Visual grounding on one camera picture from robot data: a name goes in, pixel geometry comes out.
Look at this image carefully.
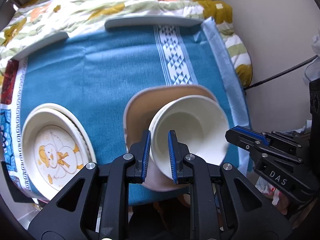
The pink baking dish with handles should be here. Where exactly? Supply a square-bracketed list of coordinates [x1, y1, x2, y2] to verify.
[122, 85, 218, 192]

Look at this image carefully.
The crumpled white plastic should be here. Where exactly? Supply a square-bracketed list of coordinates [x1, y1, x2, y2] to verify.
[303, 34, 320, 80]

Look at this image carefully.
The blue patterned tablecloth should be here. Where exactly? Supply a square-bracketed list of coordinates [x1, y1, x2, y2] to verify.
[0, 17, 252, 207]

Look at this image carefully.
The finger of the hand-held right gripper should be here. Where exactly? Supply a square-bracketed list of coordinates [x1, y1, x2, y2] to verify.
[271, 131, 304, 159]
[225, 127, 272, 153]

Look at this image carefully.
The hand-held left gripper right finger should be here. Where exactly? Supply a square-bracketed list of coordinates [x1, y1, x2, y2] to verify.
[167, 130, 293, 240]

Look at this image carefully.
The oval plate with duck print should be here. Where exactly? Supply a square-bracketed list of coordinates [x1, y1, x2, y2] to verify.
[22, 104, 94, 199]

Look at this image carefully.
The black cable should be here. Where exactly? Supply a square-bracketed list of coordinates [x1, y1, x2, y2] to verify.
[244, 56, 316, 90]

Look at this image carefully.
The plain white round plate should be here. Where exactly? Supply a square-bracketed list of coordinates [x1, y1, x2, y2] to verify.
[35, 102, 94, 163]

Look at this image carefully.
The cream bowl with cartoon print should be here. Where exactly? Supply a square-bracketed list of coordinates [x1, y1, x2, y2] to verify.
[152, 95, 230, 180]

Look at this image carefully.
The black box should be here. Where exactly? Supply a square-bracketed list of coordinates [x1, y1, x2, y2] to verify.
[309, 79, 320, 120]

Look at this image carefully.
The pale blue rectangular tray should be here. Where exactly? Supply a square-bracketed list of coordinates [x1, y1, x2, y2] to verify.
[14, 32, 70, 61]
[104, 17, 204, 32]

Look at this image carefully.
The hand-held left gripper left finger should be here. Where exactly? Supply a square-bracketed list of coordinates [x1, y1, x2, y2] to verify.
[28, 129, 152, 240]

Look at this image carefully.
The floral quilted blanket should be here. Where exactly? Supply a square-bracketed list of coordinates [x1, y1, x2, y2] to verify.
[0, 0, 253, 88]

